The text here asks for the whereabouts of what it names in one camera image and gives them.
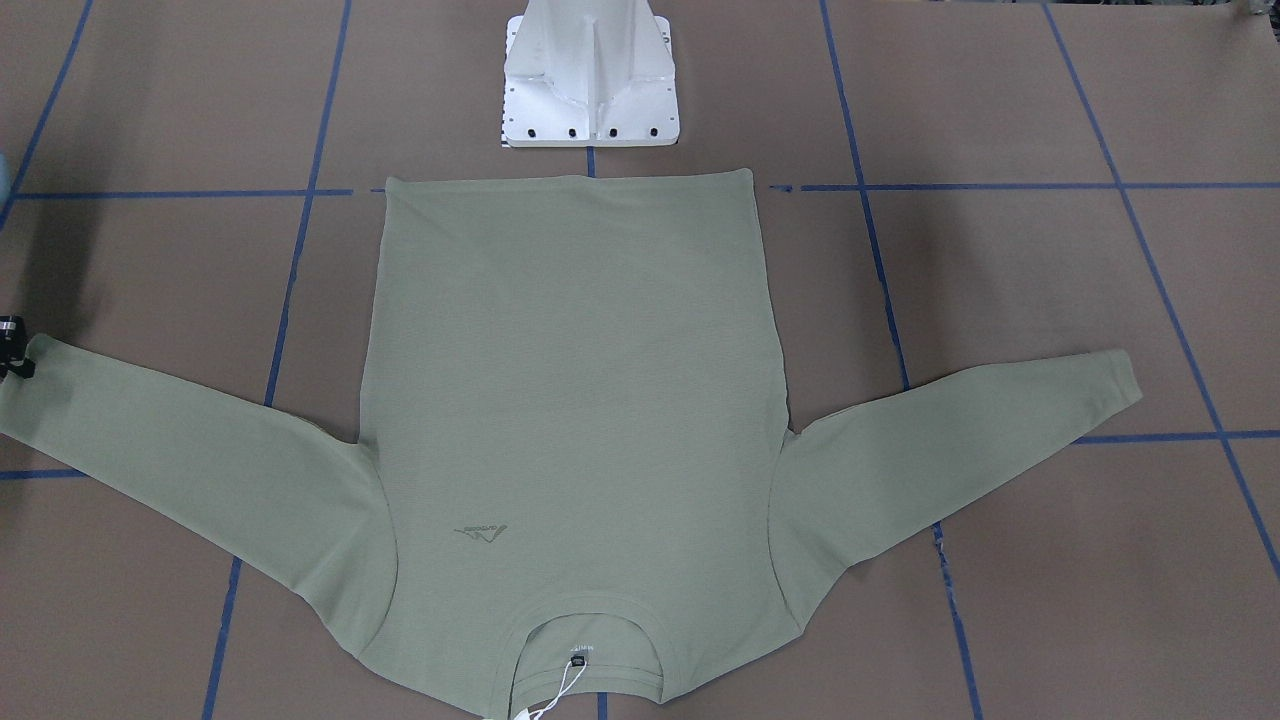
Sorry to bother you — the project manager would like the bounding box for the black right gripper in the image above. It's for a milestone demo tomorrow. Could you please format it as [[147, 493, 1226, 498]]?
[[0, 315, 36, 380]]

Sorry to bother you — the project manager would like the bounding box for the sage green long-sleeve shirt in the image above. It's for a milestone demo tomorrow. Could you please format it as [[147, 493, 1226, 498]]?
[[3, 169, 1142, 719]]

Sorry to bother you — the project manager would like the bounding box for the white shirt hang tag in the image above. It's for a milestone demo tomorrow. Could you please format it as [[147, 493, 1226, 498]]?
[[512, 652, 590, 719]]

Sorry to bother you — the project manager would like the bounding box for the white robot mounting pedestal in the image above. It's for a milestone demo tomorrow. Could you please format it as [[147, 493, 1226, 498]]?
[[500, 1, 681, 149]]

